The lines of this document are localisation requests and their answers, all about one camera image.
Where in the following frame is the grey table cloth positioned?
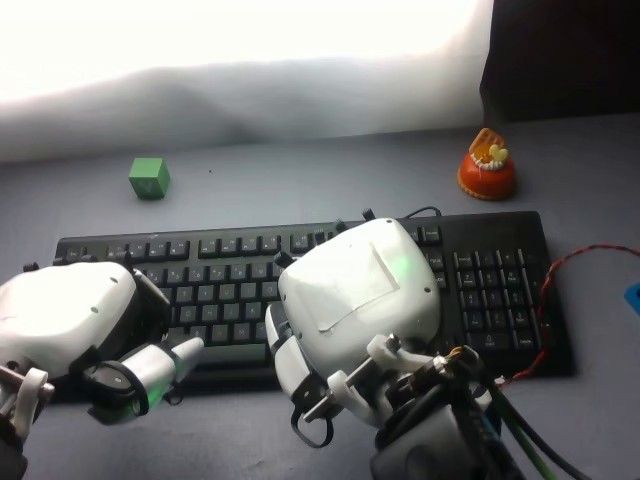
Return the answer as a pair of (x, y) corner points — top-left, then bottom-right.
(0, 114), (640, 480)

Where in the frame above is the black computer keyboard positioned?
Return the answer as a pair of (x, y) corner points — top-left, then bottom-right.
(52, 209), (576, 396)

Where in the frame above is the black keyboard cable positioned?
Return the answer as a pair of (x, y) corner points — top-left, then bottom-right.
(402, 205), (444, 221)

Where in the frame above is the green toy cube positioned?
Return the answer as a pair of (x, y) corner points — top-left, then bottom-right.
(128, 157), (171, 201)

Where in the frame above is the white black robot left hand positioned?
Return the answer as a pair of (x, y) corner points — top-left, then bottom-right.
(0, 252), (206, 426)

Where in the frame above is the large black box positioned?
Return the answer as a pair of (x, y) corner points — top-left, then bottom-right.
(478, 0), (640, 124)

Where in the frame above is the white backdrop sheet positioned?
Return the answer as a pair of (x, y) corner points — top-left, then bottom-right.
(0, 0), (496, 166)

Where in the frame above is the red black twisted cable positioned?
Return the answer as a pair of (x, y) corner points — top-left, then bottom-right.
(494, 243), (640, 386)

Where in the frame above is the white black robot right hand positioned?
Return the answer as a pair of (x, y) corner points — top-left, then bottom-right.
(263, 204), (444, 406)

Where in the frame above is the orange toy cake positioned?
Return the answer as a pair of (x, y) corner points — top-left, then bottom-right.
(457, 127), (517, 202)

